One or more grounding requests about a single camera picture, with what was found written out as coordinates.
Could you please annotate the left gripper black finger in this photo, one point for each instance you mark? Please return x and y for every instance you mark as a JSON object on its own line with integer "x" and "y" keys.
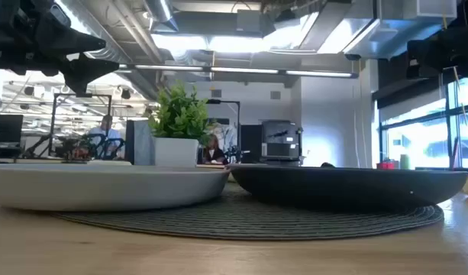
{"x": 88, "y": 70}
{"x": 73, "y": 40}

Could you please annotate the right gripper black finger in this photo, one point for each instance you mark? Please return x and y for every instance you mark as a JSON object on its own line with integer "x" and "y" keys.
{"x": 424, "y": 47}
{"x": 424, "y": 68}

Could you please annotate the person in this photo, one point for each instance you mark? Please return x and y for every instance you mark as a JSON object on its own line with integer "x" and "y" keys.
{"x": 107, "y": 133}
{"x": 214, "y": 153}

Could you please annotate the grey partition panel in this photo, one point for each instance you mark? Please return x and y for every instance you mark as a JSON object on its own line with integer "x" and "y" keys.
{"x": 140, "y": 143}

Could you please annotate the black computer monitor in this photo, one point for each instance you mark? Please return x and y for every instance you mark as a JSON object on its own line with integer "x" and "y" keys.
{"x": 5, "y": 128}

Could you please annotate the green cup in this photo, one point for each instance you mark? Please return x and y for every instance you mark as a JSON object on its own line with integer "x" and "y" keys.
{"x": 404, "y": 162}

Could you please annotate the green artificial plant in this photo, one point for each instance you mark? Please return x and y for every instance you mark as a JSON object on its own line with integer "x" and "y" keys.
{"x": 180, "y": 110}

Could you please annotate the small red object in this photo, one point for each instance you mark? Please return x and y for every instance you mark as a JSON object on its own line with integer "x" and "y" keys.
{"x": 386, "y": 165}

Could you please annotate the grey round plate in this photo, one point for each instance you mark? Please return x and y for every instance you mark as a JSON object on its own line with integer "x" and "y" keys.
{"x": 104, "y": 187}

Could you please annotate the white square plant pot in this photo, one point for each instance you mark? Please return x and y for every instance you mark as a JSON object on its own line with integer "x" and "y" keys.
{"x": 175, "y": 153}

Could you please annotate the black round plate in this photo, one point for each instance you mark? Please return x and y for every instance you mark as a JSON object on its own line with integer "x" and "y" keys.
{"x": 344, "y": 187}

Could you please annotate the long ceiling light strip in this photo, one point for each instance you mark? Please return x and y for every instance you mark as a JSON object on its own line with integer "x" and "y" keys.
{"x": 241, "y": 70}

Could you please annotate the black overhead lamp stand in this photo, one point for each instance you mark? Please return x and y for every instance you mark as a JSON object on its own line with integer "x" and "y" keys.
{"x": 238, "y": 114}

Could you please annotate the black boxy machine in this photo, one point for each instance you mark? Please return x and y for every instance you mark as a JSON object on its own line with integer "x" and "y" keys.
{"x": 281, "y": 141}

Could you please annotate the black cabinet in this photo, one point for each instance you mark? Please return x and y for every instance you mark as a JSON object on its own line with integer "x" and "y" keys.
{"x": 251, "y": 143}

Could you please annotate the dark woven round placemat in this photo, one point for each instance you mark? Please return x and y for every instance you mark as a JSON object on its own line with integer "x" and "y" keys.
{"x": 237, "y": 221}

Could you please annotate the black metal stand frame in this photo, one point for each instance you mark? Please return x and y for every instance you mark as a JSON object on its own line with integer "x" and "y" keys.
{"x": 81, "y": 95}

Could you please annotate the silver ventilation duct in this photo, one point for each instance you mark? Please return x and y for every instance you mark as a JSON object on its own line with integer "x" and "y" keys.
{"x": 161, "y": 13}

